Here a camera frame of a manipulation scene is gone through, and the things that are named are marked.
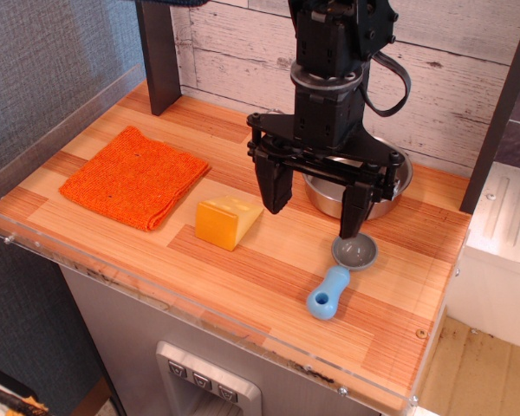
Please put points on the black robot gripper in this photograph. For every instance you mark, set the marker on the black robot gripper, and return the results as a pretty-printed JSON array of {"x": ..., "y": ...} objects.
[{"x": 325, "y": 125}]

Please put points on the blue handled grey scoop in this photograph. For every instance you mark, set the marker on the blue handled grey scoop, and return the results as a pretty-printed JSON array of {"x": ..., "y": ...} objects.
[{"x": 353, "y": 254}]

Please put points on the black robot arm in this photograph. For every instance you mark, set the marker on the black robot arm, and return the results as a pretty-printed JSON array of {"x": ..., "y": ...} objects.
[{"x": 336, "y": 41}]

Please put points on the orange knitted cloth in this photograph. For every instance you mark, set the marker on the orange knitted cloth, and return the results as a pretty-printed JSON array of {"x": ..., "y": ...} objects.
[{"x": 134, "y": 180}]

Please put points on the stainless steel pan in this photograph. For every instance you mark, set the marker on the stainless steel pan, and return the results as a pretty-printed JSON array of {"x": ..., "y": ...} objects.
[{"x": 394, "y": 182}]

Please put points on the yellow toy cheese wedge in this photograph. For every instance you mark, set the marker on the yellow toy cheese wedge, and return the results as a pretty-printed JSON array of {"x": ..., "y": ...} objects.
[{"x": 224, "y": 221}]

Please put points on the white ribbed cabinet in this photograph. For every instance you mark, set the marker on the white ribbed cabinet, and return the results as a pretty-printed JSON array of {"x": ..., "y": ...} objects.
[{"x": 485, "y": 290}]

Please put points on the silver dispenser button panel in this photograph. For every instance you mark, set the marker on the silver dispenser button panel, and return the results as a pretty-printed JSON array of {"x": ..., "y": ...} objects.
[{"x": 191, "y": 381}]

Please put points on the grey toy fridge cabinet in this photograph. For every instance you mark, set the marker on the grey toy fridge cabinet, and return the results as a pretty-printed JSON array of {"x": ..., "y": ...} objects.
[{"x": 265, "y": 338}]

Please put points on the yellow black object bottom left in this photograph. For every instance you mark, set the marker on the yellow black object bottom left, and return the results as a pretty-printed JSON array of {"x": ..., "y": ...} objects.
[{"x": 18, "y": 405}]

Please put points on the dark right frame post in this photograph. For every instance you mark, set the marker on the dark right frame post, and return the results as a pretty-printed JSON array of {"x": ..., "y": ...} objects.
[{"x": 505, "y": 104}]

